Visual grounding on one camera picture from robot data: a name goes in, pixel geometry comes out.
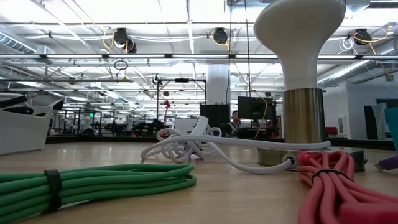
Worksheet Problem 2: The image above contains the black background rig frame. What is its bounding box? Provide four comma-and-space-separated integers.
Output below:
156, 78, 208, 131

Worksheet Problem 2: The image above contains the red cable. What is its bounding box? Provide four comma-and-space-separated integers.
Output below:
295, 150, 398, 224

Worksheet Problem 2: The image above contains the white building column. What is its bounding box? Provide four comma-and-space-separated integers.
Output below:
206, 64, 231, 105

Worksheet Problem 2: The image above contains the white lamp cord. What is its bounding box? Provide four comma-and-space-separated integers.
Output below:
140, 115, 332, 175

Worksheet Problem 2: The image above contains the black aluminium table frame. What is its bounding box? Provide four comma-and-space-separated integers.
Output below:
45, 135, 394, 152

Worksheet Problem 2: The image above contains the green cable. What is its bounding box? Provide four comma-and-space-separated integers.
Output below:
0, 164, 198, 224

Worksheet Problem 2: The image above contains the black cabinet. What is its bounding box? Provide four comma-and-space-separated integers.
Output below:
198, 103, 232, 138

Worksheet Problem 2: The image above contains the grey plastic bin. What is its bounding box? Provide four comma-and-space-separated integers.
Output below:
0, 105, 54, 156

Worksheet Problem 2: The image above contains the white mushroom table lamp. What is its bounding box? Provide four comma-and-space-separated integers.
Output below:
253, 0, 368, 174

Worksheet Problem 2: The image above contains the person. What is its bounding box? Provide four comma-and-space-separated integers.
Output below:
225, 110, 247, 138

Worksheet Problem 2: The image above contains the teal plastic bin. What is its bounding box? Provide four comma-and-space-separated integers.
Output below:
384, 106, 398, 153

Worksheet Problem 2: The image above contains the long ceiling light rail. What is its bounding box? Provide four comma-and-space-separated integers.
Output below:
0, 53, 398, 60

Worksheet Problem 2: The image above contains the black monitor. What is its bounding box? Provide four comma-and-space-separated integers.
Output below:
238, 96, 277, 121

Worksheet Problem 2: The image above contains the black ceiling cable reel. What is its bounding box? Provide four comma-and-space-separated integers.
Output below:
353, 27, 373, 47
113, 27, 137, 54
211, 27, 229, 45

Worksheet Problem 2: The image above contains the purple cable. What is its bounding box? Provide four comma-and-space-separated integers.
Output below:
374, 153, 398, 171

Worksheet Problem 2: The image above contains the silver ventilation duct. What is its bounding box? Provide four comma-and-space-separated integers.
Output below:
0, 30, 55, 55
317, 37, 398, 90

